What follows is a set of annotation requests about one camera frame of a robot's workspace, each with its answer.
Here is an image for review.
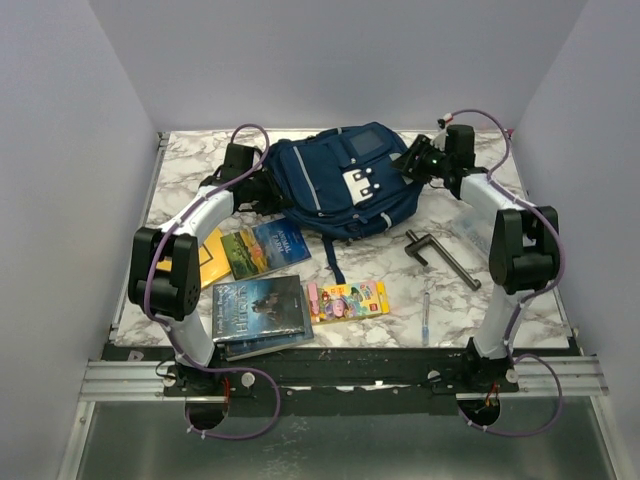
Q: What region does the Wuthering Heights dark book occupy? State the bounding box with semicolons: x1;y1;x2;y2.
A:
212;275;305;344

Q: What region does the navy blue student backpack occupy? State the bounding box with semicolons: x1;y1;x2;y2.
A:
263;122;423;284

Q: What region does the clear plastic organizer box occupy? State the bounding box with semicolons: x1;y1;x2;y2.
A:
451;207;494;262

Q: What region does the yellow notebook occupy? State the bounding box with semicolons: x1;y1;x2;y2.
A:
199;228;231;289

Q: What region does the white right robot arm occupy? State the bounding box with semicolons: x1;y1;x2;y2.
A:
392;125;564;392

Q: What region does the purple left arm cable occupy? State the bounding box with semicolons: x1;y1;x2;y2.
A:
143;122;282;442

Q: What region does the clear blue pen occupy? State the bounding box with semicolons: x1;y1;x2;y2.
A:
421;292;430;347

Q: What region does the Animal Farm blue book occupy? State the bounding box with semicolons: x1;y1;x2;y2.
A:
221;218;311;281

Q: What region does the aluminium rail frame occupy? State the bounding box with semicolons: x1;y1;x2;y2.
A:
54;131;621;480

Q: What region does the yellow crayon box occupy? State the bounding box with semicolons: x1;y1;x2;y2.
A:
312;281;390;325

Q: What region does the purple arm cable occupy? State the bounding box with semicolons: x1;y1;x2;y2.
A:
437;108;568;437
143;122;282;442

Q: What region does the pink eraser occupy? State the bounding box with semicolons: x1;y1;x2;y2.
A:
307;283;320;323

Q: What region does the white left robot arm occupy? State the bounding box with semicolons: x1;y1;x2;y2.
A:
127;143;266;395

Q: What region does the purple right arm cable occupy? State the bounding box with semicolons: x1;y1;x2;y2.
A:
437;108;568;437

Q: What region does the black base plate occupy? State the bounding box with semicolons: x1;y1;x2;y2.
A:
86;345;595;416

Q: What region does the steel clamp handle tool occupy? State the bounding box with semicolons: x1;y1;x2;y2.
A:
404;229;482;291

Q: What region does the dark book underneath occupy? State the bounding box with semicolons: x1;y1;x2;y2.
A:
224;304;314;361

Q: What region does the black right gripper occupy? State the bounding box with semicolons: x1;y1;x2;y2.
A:
388;136;451;186

